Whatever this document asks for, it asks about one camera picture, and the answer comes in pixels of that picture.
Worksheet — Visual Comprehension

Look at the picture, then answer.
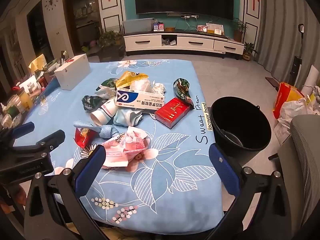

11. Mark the white paper roll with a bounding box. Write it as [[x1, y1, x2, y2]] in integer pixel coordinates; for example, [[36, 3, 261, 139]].
[[301, 64, 320, 98]]

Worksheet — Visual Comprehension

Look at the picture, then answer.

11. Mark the white plastic bag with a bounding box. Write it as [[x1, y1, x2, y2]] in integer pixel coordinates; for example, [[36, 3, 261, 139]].
[[130, 79, 153, 93]]

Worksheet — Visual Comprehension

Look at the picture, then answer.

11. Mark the tall potted plant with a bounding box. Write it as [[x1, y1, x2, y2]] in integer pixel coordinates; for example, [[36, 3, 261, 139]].
[[231, 17, 248, 43]]

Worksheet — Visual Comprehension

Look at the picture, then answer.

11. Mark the grey rectangular panel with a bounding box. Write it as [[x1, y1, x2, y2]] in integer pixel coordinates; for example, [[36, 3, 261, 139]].
[[124, 18, 155, 34]]

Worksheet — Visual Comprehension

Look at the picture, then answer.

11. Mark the white television cabinet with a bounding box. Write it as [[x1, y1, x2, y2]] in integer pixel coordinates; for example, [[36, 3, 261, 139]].
[[123, 26, 245, 57]]

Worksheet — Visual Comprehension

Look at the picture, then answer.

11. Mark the white paper cup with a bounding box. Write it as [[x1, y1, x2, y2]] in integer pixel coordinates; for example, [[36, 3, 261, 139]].
[[90, 97, 118, 127]]

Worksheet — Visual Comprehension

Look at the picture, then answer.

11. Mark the dark plant stand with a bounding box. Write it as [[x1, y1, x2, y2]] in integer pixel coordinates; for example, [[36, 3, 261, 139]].
[[99, 45, 125, 63]]

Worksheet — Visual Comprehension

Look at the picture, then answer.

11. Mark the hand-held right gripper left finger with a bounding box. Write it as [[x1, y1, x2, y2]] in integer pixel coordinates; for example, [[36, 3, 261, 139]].
[[24, 144, 107, 240]]

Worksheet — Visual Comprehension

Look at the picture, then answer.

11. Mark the white desk calendar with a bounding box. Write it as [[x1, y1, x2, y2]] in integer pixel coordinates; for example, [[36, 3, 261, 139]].
[[206, 22, 224, 34]]

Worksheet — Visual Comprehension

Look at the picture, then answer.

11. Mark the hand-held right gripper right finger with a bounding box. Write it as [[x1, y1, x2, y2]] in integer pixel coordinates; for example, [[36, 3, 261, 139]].
[[197, 143, 292, 240]]

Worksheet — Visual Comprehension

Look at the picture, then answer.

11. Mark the clutter of bottles and jars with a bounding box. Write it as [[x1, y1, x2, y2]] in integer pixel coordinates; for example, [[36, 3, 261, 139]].
[[0, 51, 63, 130]]

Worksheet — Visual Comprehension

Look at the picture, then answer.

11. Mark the grey curtain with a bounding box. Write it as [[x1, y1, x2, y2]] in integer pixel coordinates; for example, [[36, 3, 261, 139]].
[[257, 0, 320, 80]]

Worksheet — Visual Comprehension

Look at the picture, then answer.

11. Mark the red candy wrapper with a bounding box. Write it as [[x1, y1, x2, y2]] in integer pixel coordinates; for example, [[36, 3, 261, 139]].
[[75, 127, 94, 147]]

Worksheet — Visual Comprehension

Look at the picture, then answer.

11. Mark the white plastic sack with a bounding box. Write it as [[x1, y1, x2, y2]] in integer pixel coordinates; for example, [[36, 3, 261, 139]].
[[277, 97, 320, 130]]

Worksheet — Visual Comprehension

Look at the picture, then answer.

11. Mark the white cardboard box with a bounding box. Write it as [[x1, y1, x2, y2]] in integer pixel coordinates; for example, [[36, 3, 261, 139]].
[[54, 54, 91, 90]]

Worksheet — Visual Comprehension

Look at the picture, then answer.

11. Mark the grey sofa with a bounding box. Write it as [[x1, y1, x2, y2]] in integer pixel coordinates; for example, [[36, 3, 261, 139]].
[[269, 115, 320, 230]]

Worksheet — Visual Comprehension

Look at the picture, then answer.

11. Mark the red cigarette box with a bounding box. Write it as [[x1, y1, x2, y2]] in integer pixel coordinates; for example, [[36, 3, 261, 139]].
[[154, 97, 190, 129]]

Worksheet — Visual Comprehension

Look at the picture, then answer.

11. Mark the wall clock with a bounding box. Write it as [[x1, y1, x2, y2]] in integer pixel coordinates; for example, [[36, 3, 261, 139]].
[[44, 0, 58, 11]]

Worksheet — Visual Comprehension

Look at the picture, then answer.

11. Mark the yellow snack bag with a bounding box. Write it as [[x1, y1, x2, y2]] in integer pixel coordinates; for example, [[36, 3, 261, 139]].
[[115, 70, 149, 89]]

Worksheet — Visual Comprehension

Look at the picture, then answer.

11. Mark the yellow cloth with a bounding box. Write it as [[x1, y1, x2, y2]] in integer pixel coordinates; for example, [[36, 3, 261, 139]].
[[28, 56, 47, 73]]

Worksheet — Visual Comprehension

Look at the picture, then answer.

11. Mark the clear plastic wrapper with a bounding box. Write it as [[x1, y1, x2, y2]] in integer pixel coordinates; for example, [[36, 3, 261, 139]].
[[95, 86, 118, 99]]

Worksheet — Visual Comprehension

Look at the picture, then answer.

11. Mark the brown floor mat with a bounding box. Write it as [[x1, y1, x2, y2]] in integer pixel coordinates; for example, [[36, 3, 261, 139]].
[[265, 77, 280, 88]]

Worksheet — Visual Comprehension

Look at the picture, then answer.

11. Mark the white tissue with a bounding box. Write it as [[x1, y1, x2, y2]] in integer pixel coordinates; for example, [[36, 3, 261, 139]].
[[152, 79, 167, 94]]

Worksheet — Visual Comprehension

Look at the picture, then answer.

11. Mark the dark green crinkled wrapper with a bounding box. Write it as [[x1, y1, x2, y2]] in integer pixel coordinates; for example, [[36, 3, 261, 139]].
[[82, 95, 102, 112]]

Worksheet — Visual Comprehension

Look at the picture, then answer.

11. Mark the bushy potted plant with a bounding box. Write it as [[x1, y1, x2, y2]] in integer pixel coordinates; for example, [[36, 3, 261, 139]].
[[99, 30, 123, 48]]

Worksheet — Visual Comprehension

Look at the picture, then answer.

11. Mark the upright vacuum cleaner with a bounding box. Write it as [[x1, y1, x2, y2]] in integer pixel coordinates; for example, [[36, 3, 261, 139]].
[[291, 24, 305, 85]]

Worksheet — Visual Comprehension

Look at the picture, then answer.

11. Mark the red yellow shopping bag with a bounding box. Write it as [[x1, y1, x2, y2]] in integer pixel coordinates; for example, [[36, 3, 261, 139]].
[[272, 82, 305, 119]]

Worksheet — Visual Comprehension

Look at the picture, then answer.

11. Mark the pink wrapper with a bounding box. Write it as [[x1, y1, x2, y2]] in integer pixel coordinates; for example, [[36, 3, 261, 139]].
[[101, 126, 152, 168]]

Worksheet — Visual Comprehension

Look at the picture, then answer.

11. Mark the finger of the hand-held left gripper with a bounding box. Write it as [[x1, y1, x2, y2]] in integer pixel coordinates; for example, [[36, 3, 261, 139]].
[[0, 121, 35, 147], [5, 129, 66, 159]]

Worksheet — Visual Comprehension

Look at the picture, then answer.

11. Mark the light blue face mask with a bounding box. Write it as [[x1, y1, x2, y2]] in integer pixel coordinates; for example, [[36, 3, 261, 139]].
[[113, 110, 143, 127]]

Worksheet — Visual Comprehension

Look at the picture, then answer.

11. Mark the small potted plant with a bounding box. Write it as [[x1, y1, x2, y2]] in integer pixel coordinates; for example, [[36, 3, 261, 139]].
[[242, 42, 258, 62]]

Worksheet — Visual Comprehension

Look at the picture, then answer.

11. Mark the black plastic bucket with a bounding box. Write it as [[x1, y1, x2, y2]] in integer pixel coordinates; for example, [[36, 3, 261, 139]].
[[211, 96, 272, 165]]

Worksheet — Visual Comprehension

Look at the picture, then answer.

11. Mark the green white wrapper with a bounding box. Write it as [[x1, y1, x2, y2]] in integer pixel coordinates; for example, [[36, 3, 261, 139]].
[[101, 78, 118, 88]]

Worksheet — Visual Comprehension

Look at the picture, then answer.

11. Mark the white blue ointment box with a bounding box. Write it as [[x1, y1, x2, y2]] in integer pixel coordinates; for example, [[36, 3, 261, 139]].
[[116, 89, 166, 110]]

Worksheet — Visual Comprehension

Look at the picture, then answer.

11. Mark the green red snack bag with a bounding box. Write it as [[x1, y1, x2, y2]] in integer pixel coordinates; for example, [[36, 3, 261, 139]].
[[173, 78, 195, 110]]

